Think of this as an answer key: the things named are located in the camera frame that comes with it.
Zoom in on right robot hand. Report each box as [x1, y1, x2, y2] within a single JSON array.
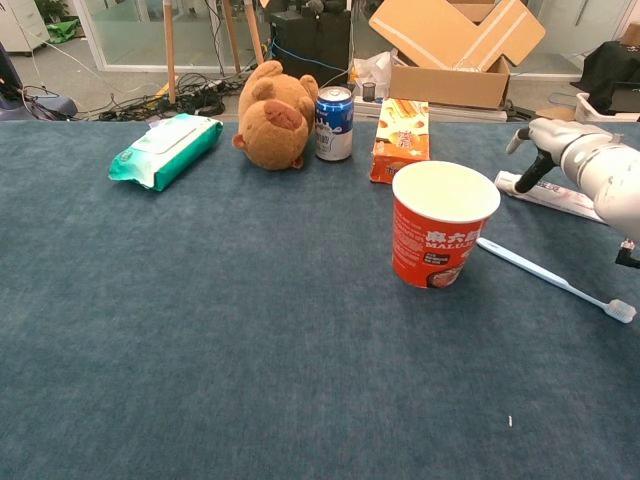
[[505, 117, 609, 195]]

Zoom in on white toothpaste tube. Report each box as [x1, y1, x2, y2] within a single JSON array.
[[493, 169, 609, 225]]

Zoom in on light blue toothbrush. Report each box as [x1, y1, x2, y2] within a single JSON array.
[[475, 236, 638, 325]]

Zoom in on red paper noodle cup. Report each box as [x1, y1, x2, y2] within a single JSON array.
[[391, 160, 502, 290]]

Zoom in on open cardboard box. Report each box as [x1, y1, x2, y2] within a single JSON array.
[[368, 0, 547, 110]]

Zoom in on orange biscuit box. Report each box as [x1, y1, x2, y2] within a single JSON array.
[[368, 97, 431, 185]]

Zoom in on black stand base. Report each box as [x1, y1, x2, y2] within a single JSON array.
[[504, 99, 539, 123]]

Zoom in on white plastic crate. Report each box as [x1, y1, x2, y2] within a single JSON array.
[[574, 92, 640, 123]]

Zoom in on black cloth cover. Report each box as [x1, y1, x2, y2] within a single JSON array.
[[582, 40, 640, 115]]

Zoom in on aluminium profile rails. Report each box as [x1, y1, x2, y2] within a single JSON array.
[[427, 103, 509, 124]]

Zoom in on white plastic bag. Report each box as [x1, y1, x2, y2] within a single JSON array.
[[352, 51, 393, 99]]

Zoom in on blue white drink can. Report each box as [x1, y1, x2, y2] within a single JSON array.
[[314, 85, 355, 162]]

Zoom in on black cabinet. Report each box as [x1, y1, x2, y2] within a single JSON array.
[[269, 9, 352, 89]]

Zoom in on brown plush capybara toy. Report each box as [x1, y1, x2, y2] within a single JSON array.
[[231, 60, 320, 172]]

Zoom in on wooden easel leg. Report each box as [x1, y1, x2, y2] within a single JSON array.
[[243, 0, 265, 66], [162, 0, 178, 105], [222, 0, 243, 74]]

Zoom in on blue table cloth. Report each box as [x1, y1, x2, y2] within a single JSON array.
[[0, 119, 640, 480]]

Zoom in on green wet wipes pack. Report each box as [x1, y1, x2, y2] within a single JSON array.
[[108, 112, 224, 193]]

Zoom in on dark blue seat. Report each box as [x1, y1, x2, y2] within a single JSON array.
[[0, 42, 79, 121]]

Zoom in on green bag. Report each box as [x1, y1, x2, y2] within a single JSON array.
[[45, 17, 81, 45]]

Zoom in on green potted plant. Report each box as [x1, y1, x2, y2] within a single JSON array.
[[34, 0, 71, 24]]

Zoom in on white cabinet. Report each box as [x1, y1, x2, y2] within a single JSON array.
[[0, 0, 51, 53]]

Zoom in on blue cable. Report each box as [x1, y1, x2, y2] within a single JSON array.
[[271, 39, 349, 76]]

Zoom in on black cable pile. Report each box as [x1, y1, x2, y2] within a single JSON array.
[[97, 72, 241, 122]]

